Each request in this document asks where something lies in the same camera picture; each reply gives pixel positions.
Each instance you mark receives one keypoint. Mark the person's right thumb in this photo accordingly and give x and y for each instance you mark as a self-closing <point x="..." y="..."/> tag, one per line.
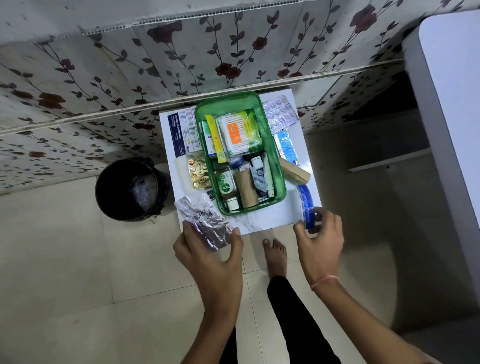
<point x="301" y="233"/>

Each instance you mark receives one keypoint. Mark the blue and white sachet strip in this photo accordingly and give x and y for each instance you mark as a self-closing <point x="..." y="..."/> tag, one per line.
<point x="287" y="147"/>

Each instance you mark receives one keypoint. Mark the crumpled clear plastic wrapper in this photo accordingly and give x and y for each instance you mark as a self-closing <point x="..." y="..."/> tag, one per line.
<point x="144" y="191"/>

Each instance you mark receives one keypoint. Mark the flat silver blister pack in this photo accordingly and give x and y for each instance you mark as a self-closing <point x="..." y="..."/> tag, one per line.
<point x="280" y="112"/>

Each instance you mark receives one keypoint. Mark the person's right hand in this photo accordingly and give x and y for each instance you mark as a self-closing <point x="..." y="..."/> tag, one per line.
<point x="322" y="255"/>

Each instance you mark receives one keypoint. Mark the small white-capped bottle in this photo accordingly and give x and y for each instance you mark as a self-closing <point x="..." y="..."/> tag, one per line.
<point x="257" y="162"/>

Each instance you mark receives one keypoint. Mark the person's bare foot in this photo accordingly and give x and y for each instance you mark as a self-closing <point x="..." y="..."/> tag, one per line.
<point x="275" y="257"/>

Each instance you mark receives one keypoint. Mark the person's left thumb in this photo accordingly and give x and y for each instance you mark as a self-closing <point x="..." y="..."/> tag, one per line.
<point x="234" y="243"/>

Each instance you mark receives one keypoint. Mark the white ointment tube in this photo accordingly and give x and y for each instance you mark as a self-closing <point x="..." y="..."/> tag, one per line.
<point x="268" y="176"/>

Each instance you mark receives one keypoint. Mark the person's left forearm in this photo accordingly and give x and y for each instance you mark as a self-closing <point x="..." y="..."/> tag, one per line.
<point x="215" y="337"/>

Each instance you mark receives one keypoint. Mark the green and white medicine box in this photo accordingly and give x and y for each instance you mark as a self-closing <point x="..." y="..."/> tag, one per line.
<point x="207" y="139"/>

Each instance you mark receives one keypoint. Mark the antiseptic bottle with green label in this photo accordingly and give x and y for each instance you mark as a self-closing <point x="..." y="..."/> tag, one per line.
<point x="226" y="184"/>

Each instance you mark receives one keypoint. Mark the brown cardboard roll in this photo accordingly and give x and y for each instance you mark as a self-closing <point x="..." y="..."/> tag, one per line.
<point x="246" y="188"/>

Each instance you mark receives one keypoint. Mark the grey folded blister strip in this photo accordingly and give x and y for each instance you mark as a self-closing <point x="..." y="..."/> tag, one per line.
<point x="258" y="180"/>

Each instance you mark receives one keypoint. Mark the silver blister pack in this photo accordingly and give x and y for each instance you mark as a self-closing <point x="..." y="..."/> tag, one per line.
<point x="204" y="221"/>
<point x="280" y="112"/>

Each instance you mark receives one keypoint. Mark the green plastic tray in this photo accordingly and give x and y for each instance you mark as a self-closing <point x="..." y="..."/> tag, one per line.
<point x="275" y="150"/>

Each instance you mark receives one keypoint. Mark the pink wrist thread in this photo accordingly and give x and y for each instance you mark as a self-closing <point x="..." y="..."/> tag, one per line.
<point x="325" y="279"/>

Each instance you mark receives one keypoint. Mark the cotton swab packet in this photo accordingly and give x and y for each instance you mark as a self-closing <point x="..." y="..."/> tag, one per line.
<point x="237" y="133"/>

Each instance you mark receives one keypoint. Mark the black trouser leg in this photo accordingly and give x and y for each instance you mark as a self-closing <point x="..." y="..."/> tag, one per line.
<point x="296" y="326"/>

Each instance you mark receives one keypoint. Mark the brown paper-wrapped bandage roll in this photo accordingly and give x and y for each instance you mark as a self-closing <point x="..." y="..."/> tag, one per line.
<point x="295" y="171"/>

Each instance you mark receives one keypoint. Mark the gold blister pack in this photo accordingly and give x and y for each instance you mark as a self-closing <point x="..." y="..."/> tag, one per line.
<point x="198" y="173"/>

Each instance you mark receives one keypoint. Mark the white shelf board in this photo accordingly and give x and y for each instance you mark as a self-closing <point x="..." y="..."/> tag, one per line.
<point x="390" y="159"/>

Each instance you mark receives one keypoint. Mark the person's left hand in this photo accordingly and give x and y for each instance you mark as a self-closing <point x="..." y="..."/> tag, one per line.
<point x="213" y="273"/>

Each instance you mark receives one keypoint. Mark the black dustbin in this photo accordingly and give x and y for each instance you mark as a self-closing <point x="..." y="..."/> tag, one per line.
<point x="112" y="191"/>

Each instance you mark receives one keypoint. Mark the yellow flat box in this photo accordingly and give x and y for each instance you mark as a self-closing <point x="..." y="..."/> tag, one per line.
<point x="215" y="139"/>

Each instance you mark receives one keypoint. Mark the person's right forearm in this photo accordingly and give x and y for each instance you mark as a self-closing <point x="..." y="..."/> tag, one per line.
<point x="360" y="326"/>

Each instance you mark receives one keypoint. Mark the white cabinet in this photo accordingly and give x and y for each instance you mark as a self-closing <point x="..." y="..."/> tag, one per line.
<point x="446" y="112"/>

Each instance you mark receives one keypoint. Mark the small white table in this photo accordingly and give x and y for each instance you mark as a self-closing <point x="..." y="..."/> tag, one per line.
<point x="273" y="219"/>

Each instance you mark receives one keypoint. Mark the white box with dark stripe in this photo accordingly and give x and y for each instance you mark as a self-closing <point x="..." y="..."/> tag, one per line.
<point x="182" y="132"/>

